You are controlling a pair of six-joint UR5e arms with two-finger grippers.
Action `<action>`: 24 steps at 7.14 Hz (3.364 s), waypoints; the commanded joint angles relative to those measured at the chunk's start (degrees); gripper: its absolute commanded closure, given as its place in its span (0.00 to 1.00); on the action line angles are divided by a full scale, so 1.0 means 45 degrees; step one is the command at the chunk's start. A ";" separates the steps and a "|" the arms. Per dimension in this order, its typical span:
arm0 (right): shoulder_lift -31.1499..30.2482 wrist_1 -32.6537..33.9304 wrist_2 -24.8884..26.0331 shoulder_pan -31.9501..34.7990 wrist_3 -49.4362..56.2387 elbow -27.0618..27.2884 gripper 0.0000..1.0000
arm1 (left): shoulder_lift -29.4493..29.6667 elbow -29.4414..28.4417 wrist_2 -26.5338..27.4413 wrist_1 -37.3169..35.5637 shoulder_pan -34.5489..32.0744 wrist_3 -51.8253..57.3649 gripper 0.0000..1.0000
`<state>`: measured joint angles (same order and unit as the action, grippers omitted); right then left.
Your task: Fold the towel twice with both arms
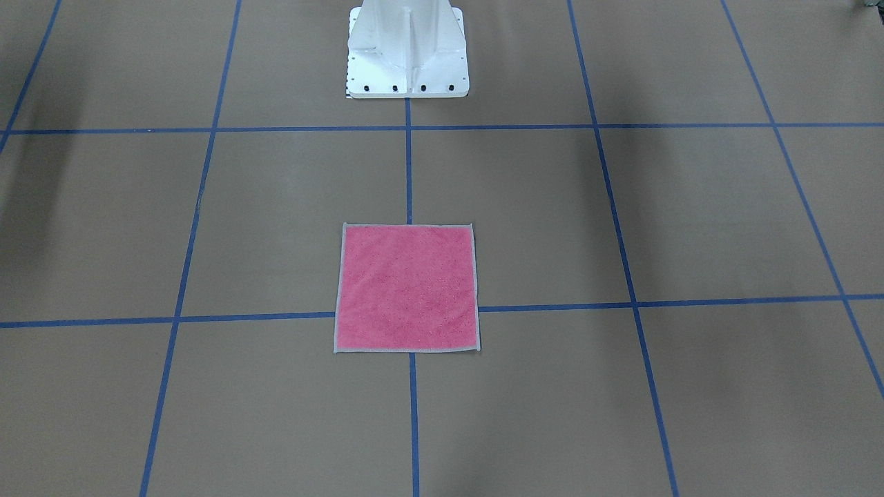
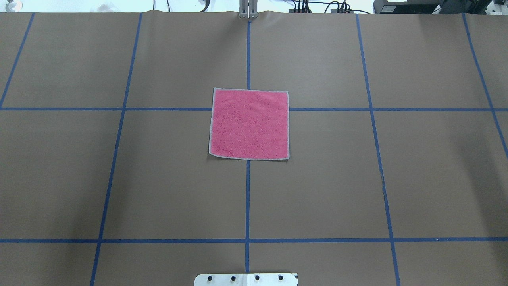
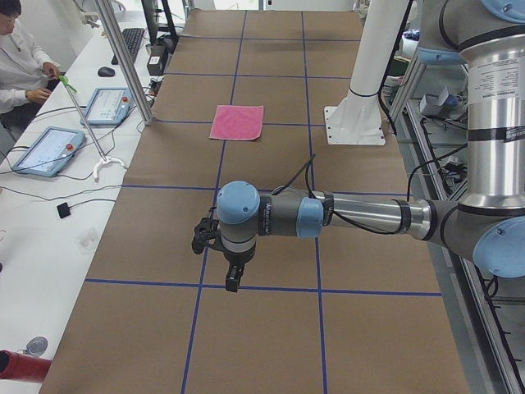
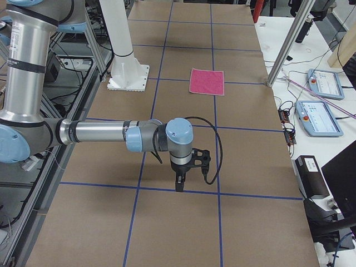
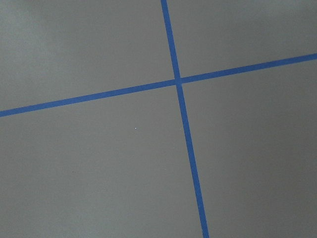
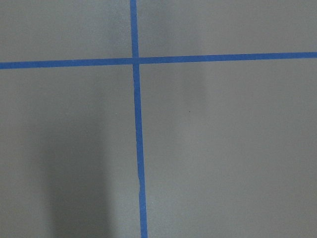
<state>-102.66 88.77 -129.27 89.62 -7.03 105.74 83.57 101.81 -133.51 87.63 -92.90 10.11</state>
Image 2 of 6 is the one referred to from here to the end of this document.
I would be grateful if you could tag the aluminium camera post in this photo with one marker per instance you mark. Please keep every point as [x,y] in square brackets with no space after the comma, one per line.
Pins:
[248,9]

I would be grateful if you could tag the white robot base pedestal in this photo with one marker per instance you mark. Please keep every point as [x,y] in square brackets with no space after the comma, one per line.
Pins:
[247,279]

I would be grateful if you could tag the brown paper table cover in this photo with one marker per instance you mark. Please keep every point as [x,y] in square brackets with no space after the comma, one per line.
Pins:
[145,149]

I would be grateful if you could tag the black device top right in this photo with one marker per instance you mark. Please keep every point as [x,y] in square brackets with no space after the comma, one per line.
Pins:
[430,6]

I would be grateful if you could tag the pink and grey towel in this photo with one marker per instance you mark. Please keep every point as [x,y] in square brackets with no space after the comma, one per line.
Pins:
[249,124]

